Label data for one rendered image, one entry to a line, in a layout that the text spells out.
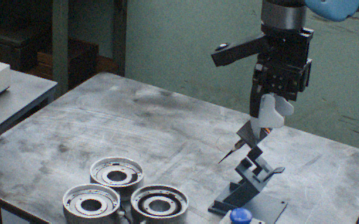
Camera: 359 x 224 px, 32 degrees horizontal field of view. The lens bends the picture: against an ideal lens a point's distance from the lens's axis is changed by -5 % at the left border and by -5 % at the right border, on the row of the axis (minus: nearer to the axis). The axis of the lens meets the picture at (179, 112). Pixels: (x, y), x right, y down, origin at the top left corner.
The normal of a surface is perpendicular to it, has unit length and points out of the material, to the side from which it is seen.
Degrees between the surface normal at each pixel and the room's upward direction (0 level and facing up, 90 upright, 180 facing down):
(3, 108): 0
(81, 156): 0
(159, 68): 90
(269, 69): 90
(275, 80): 90
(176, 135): 0
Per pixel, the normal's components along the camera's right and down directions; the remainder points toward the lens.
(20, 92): 0.07, -0.88
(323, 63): -0.48, 0.39
